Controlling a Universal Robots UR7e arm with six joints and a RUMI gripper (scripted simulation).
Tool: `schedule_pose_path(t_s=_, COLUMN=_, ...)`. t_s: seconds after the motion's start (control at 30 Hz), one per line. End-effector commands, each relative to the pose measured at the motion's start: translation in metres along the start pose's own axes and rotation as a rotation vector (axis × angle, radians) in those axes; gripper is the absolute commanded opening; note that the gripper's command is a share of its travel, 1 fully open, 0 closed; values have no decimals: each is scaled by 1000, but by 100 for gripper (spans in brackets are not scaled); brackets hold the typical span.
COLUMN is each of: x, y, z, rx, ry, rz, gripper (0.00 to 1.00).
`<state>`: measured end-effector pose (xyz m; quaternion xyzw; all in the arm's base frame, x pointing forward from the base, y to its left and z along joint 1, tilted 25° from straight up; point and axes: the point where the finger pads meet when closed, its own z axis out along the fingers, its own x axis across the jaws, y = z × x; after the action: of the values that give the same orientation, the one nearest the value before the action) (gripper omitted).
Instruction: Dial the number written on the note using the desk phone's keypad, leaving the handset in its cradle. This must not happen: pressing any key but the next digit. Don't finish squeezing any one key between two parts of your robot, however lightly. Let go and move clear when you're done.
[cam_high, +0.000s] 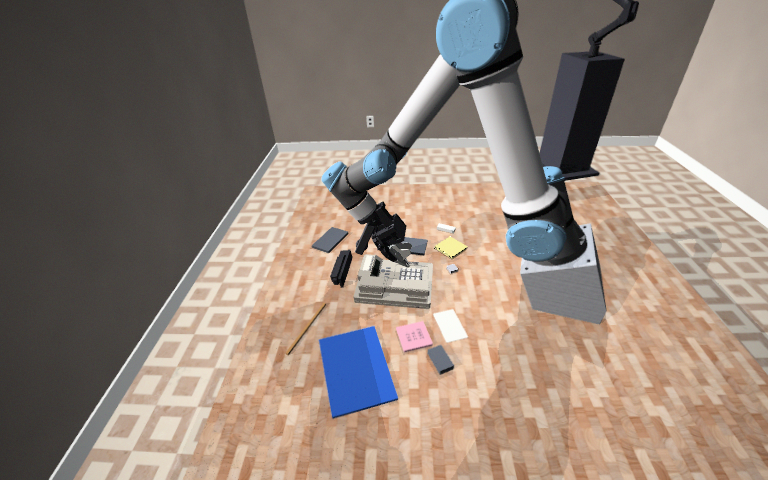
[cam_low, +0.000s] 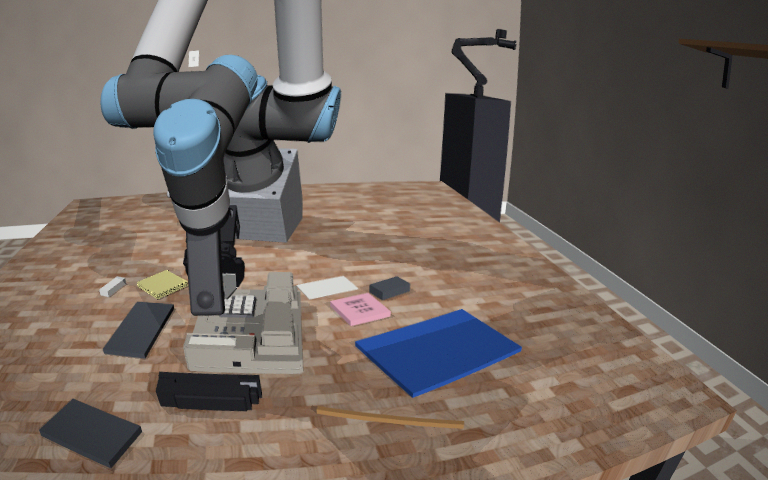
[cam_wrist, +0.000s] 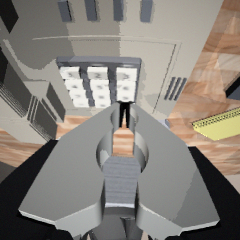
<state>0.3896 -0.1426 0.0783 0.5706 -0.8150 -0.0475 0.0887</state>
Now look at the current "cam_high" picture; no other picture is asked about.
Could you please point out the beige desk phone base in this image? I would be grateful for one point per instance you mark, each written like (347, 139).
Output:
(373, 265)

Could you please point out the white paper sheet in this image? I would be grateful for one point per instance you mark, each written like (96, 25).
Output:
(450, 325)

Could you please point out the yellow-brown thin rod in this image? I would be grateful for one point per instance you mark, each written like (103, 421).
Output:
(305, 329)

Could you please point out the pink sticky note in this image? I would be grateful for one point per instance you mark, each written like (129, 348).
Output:
(414, 336)

